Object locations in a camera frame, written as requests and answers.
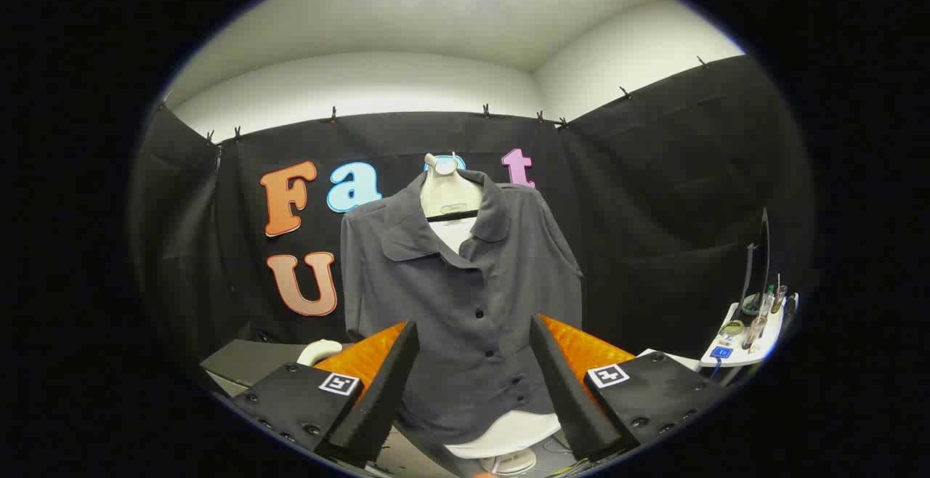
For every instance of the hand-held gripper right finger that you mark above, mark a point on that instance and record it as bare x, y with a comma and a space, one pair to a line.
574, 405

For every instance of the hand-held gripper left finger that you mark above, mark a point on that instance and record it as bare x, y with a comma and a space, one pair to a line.
385, 398

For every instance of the white garment steamer head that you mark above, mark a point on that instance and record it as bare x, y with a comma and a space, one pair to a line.
316, 351

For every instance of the grey button shirt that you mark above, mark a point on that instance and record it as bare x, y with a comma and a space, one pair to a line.
450, 304

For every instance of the white round stand base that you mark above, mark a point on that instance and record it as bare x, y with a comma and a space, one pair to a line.
512, 462

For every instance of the white table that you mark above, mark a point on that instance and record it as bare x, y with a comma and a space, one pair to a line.
672, 358

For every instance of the grey drawer cabinet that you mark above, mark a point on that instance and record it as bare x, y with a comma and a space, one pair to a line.
247, 362

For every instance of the small blue device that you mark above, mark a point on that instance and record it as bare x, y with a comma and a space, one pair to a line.
721, 352

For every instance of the white desk with clutter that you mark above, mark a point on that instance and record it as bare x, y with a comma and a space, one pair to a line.
763, 347

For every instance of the black monitor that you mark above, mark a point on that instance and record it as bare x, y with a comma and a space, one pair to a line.
764, 260

